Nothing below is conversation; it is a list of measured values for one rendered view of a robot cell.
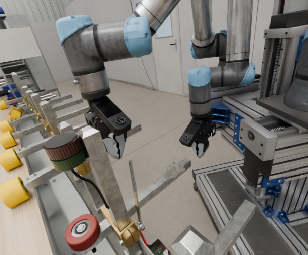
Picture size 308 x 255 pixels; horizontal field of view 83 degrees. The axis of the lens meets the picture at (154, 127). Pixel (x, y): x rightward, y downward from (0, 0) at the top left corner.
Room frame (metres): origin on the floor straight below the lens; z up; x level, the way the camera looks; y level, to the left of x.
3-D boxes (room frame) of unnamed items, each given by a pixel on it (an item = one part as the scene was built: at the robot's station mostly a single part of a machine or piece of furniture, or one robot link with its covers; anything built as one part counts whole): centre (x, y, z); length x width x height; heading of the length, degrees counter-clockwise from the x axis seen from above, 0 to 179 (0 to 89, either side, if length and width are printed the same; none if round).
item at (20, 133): (0.97, 0.56, 0.95); 0.50 x 0.04 x 0.04; 126
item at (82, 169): (0.52, 0.29, 0.95); 0.13 x 0.06 x 0.05; 36
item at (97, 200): (0.51, 0.28, 0.87); 0.03 x 0.03 x 0.48; 36
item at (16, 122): (1.17, 0.71, 0.95); 0.50 x 0.04 x 0.04; 126
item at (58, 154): (0.28, 0.17, 1.15); 0.06 x 0.06 x 0.02
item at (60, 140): (0.28, 0.17, 1.06); 0.06 x 0.06 x 0.22; 36
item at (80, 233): (0.28, 0.22, 0.85); 0.08 x 0.08 x 0.11
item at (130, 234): (0.32, 0.14, 0.85); 0.13 x 0.06 x 0.05; 36
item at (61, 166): (0.28, 0.17, 1.13); 0.06 x 0.06 x 0.02
